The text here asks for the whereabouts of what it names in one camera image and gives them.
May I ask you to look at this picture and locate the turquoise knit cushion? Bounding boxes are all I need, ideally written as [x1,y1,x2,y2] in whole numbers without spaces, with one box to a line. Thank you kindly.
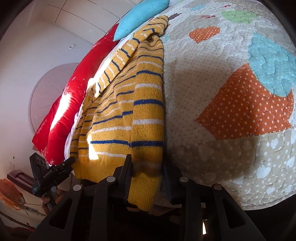
[113,0,170,41]

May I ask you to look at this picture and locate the yellow striped knit sweater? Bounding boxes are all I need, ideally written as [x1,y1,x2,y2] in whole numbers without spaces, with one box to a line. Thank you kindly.
[69,16,168,211]

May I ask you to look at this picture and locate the left hand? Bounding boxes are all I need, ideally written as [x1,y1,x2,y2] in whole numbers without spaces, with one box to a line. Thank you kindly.
[40,188,67,215]

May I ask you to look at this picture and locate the patchwork heart quilt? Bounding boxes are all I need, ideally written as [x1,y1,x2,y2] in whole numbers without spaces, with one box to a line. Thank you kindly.
[92,0,296,211]

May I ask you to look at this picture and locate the white glossy wardrobe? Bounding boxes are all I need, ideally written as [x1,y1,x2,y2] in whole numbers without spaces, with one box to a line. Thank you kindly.
[27,0,140,44]

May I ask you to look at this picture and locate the white round headboard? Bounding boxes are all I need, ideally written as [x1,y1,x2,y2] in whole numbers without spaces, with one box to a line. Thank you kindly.
[29,63,78,133]

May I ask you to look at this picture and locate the long red pillow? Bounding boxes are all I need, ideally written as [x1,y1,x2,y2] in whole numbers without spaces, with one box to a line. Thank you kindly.
[32,24,118,165]

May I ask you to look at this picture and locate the white wall socket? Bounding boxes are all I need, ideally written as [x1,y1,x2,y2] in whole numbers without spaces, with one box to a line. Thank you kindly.
[68,44,76,50]

